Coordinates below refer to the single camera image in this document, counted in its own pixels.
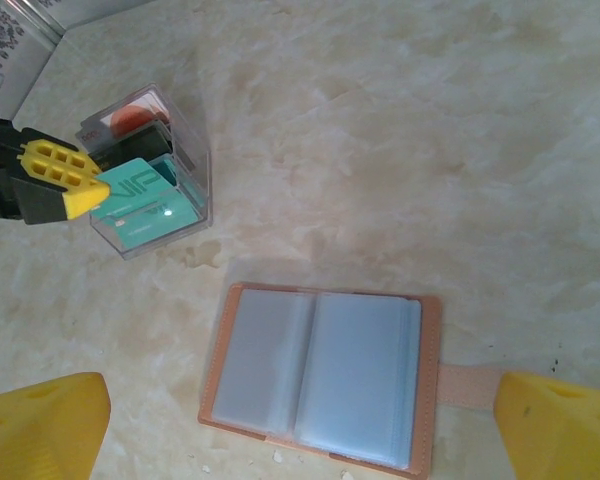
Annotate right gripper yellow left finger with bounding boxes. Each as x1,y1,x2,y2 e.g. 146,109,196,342
0,371,113,480

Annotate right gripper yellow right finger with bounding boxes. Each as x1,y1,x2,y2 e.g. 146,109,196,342
494,370,600,480

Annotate black card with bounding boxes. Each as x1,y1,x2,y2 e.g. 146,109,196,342
87,122,175,169

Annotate aluminium frame post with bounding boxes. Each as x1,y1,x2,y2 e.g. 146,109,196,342
27,0,70,49

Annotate white card with red circle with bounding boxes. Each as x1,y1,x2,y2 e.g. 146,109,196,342
112,89,172,126
78,105,156,154

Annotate clear packet of colourful items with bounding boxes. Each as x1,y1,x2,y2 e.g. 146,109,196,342
76,81,216,263

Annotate teal VIP card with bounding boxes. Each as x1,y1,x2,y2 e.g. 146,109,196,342
89,157,177,222

